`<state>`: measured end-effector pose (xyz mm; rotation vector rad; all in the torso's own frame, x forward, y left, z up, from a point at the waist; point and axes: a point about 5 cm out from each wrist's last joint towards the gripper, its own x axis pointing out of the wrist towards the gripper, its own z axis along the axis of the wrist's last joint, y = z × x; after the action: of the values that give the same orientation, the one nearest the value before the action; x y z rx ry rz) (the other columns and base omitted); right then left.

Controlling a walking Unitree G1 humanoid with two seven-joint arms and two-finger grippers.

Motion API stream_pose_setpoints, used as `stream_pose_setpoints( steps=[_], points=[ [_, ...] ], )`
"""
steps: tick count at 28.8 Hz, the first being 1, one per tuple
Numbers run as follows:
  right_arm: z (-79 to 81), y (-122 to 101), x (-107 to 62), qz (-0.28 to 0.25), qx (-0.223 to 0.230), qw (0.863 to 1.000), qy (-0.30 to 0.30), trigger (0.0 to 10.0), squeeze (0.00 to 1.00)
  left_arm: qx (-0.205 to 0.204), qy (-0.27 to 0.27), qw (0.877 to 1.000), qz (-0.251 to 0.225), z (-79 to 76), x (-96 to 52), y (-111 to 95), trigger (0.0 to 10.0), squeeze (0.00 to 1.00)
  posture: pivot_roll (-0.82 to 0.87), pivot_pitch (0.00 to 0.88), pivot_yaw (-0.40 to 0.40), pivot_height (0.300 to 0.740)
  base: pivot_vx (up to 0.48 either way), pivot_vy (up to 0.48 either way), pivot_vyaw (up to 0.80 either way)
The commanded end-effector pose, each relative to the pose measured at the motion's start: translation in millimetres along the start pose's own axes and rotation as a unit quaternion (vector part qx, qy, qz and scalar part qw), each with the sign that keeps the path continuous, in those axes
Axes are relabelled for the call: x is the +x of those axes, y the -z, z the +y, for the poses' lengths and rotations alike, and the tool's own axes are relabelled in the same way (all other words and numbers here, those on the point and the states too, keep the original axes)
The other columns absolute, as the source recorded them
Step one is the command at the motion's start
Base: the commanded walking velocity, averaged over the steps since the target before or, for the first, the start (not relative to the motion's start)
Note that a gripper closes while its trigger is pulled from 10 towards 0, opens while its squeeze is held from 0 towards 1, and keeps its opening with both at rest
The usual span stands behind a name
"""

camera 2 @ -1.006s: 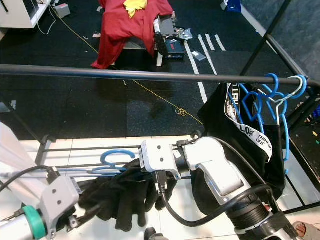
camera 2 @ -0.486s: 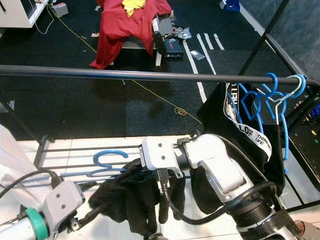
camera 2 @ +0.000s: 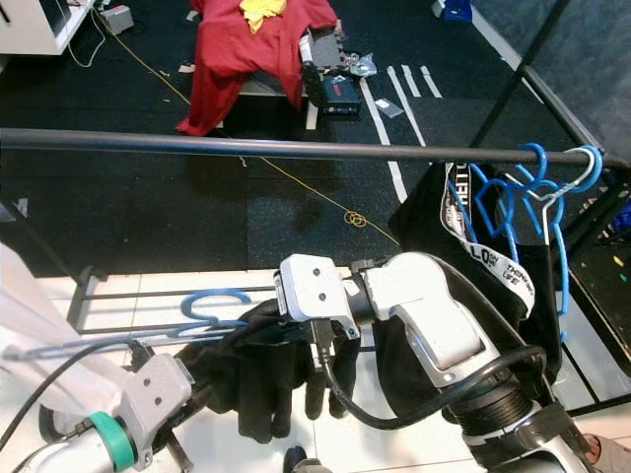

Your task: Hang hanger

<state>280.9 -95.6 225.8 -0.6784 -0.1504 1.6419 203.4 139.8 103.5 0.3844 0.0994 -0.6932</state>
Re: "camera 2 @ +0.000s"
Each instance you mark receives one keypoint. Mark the blue plastic clothes hanger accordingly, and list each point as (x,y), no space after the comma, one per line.
(562,276)
(217,292)
(473,202)

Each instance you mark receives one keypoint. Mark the black fuzzy garment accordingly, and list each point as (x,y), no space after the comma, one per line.
(256,394)

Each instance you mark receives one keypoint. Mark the black metal clothes rack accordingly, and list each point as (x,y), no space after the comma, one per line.
(256,146)

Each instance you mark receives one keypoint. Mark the red shirt with yellow print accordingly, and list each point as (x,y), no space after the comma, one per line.
(237,59)

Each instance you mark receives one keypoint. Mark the small grey box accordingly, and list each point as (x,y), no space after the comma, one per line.
(118,20)

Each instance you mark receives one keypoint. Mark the black folding chair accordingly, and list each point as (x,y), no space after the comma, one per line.
(601,296)

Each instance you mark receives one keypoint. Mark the blue box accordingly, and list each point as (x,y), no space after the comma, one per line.
(452,10)

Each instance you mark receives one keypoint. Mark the white shelf unit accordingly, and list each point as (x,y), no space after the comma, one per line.
(39,30)

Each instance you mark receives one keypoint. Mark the person in blue shorts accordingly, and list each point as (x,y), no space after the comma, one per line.
(611,453)

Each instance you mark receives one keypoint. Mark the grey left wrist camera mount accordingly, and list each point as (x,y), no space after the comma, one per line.
(158,394)

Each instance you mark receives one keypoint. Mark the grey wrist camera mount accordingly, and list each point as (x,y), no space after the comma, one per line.
(315,288)
(158,394)

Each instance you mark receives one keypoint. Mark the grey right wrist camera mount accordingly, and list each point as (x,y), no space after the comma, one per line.
(315,288)

